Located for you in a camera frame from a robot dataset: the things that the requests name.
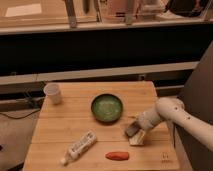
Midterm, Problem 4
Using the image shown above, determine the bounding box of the white tube with cap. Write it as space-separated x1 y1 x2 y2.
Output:
60 131 97 166

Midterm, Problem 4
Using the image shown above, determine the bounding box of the white paper cup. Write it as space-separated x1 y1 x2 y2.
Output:
43 83 62 105

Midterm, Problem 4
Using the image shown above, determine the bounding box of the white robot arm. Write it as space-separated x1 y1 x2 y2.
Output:
133 98 213 152

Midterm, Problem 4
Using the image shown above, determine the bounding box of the orange carrot toy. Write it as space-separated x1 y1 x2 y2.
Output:
105 151 129 161

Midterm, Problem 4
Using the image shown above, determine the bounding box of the wooden table board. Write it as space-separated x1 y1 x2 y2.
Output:
23 81 179 171

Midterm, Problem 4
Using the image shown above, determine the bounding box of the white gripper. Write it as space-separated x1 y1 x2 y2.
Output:
133 108 164 131

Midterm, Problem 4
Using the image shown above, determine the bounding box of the green bowl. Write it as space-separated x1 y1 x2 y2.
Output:
91 94 123 123

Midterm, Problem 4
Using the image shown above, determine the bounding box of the white sponge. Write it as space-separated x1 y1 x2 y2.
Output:
129 130 146 146

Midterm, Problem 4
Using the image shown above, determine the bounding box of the black cable on floor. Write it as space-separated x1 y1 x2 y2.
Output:
0 96 44 120

